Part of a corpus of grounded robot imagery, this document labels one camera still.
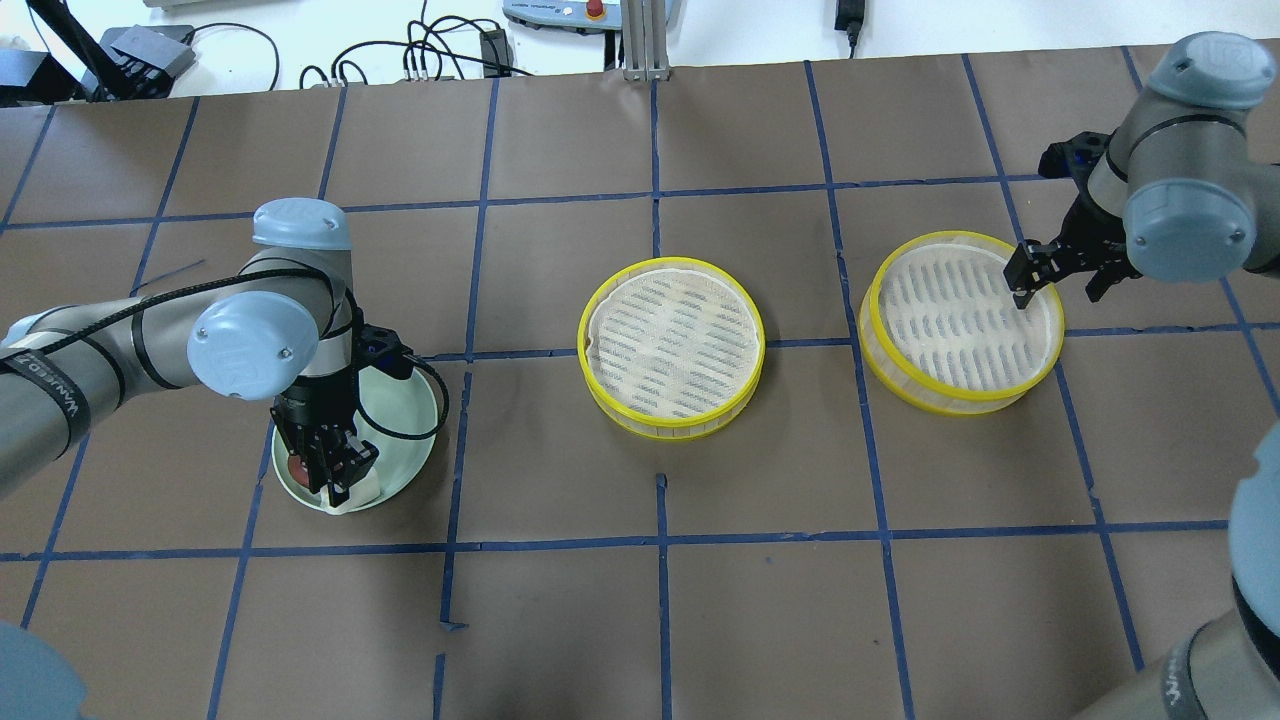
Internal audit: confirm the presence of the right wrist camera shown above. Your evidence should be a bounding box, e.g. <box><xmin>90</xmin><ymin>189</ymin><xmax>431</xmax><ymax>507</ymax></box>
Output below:
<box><xmin>1036</xmin><ymin>131</ymin><xmax>1111</xmax><ymax>184</ymax></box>

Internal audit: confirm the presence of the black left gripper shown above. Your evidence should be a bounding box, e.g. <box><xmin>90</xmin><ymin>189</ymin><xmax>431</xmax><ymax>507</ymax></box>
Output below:
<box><xmin>271</xmin><ymin>375</ymin><xmax>378</xmax><ymax>497</ymax></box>

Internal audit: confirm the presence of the brown bun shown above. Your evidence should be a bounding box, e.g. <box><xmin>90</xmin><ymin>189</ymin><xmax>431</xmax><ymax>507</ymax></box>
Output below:
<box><xmin>285</xmin><ymin>454</ymin><xmax>310</xmax><ymax>492</ymax></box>

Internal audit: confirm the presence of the pale green plate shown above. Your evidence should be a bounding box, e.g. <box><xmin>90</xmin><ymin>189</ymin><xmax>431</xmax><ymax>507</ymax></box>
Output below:
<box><xmin>270</xmin><ymin>368</ymin><xmax>440</xmax><ymax>512</ymax></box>

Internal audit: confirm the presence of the white bun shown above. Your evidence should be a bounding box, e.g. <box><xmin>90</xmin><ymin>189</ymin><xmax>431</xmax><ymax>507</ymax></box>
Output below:
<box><xmin>317</xmin><ymin>469</ymin><xmax>381</xmax><ymax>515</ymax></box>

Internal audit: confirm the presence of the black power adapter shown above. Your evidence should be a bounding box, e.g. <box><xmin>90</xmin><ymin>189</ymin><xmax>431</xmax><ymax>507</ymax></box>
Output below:
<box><xmin>835</xmin><ymin>0</ymin><xmax>867</xmax><ymax>59</ymax></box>

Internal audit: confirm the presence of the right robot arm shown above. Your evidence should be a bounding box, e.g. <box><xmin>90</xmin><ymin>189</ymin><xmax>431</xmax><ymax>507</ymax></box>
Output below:
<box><xmin>1004</xmin><ymin>31</ymin><xmax>1279</xmax><ymax>719</ymax></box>

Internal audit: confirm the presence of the black box device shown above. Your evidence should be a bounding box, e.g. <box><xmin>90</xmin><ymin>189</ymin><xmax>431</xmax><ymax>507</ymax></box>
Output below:
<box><xmin>101</xmin><ymin>26</ymin><xmax>195</xmax><ymax>79</ymax></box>

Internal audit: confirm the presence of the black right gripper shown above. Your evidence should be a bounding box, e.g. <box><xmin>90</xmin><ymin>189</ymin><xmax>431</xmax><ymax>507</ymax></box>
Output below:
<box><xmin>1005</xmin><ymin>195</ymin><xmax>1140</xmax><ymax>309</ymax></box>

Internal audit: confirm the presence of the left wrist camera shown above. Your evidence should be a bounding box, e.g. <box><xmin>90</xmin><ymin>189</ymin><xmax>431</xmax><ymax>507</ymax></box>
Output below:
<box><xmin>353</xmin><ymin>324</ymin><xmax>415</xmax><ymax>380</ymax></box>

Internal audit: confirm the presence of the black cable bundle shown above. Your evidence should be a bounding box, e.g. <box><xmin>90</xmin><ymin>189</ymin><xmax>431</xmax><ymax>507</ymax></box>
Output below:
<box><xmin>300</xmin><ymin>0</ymin><xmax>536</xmax><ymax>91</ymax></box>

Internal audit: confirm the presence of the teach pendant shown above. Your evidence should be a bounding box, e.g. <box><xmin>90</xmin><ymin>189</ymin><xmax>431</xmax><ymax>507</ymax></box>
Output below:
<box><xmin>500</xmin><ymin>1</ymin><xmax>622</xmax><ymax>35</ymax></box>

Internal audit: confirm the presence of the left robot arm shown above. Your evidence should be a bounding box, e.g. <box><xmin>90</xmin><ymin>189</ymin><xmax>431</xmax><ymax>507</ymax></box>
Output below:
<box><xmin>1</xmin><ymin>199</ymin><xmax>379</xmax><ymax>503</ymax></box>

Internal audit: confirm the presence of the aluminium frame post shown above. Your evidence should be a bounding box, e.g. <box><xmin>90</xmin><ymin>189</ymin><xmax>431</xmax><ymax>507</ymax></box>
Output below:
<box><xmin>620</xmin><ymin>0</ymin><xmax>671</xmax><ymax>82</ymax></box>

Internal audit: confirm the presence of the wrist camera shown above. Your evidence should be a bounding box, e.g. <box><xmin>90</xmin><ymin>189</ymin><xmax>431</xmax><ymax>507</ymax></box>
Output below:
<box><xmin>1036</xmin><ymin>131</ymin><xmax>1111</xmax><ymax>184</ymax></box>
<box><xmin>353</xmin><ymin>324</ymin><xmax>415</xmax><ymax>380</ymax></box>

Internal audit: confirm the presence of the yellow rimmed steamer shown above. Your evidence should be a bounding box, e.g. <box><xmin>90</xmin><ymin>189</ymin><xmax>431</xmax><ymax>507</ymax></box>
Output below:
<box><xmin>575</xmin><ymin>256</ymin><xmax>767</xmax><ymax>442</ymax></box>
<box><xmin>858</xmin><ymin>231</ymin><xmax>1066</xmax><ymax>416</ymax></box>

